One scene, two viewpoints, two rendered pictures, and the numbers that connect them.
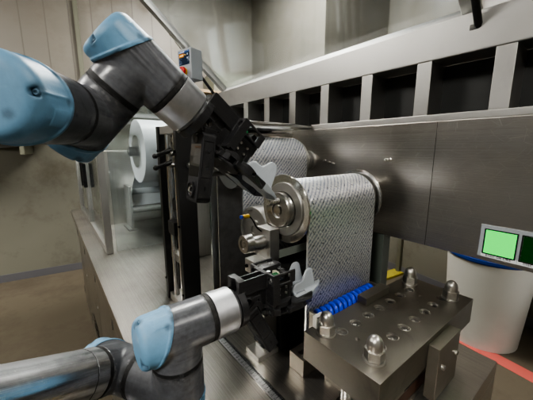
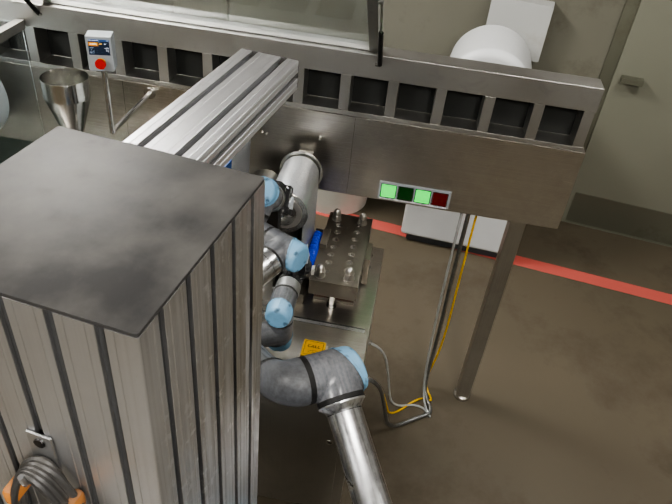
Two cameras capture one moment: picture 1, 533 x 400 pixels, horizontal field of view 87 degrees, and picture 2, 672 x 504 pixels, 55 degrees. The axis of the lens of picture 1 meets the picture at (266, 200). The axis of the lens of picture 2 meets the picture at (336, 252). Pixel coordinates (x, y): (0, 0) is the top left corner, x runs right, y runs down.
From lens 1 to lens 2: 1.58 m
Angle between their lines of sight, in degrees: 50
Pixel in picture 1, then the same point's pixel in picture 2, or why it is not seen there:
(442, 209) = (357, 172)
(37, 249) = not seen: outside the picture
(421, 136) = (344, 125)
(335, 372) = (332, 291)
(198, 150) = (275, 215)
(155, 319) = (283, 305)
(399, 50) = (327, 59)
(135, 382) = (265, 337)
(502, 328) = not seen: hidden behind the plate
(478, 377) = (378, 262)
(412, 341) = (358, 261)
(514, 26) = (397, 74)
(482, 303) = not seen: hidden behind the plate
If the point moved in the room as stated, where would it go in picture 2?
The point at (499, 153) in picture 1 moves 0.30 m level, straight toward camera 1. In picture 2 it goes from (389, 142) to (401, 191)
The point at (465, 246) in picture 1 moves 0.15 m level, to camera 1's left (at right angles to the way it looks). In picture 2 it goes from (370, 193) to (339, 206)
